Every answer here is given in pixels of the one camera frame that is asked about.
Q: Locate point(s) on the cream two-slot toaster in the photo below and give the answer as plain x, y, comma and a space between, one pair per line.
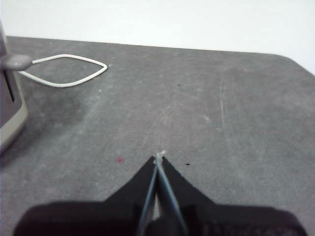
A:
9, 118

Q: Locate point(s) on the grey toaster lever knob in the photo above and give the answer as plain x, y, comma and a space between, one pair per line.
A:
18, 62

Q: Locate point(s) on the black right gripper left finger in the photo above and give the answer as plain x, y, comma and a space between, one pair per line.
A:
98, 218

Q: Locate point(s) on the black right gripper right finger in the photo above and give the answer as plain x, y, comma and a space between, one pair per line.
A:
233, 221

